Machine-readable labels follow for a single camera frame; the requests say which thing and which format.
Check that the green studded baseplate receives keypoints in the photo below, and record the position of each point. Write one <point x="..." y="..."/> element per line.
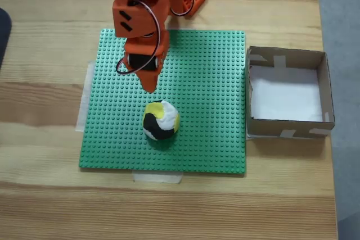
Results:
<point x="118" y="127"/>

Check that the black white yellow ball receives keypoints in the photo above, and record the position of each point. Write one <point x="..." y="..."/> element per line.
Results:
<point x="166" y="116"/>

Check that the brown cardboard box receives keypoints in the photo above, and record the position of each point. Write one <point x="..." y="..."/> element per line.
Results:
<point x="264" y="127"/>

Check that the masking tape strip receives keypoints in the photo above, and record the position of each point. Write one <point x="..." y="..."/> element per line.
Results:
<point x="83" y="105"/>
<point x="157" y="177"/>

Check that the black rounded object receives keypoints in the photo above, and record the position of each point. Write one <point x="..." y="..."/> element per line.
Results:
<point x="4" y="35"/>

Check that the white paper sheet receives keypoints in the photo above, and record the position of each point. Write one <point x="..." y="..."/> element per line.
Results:
<point x="284" y="94"/>

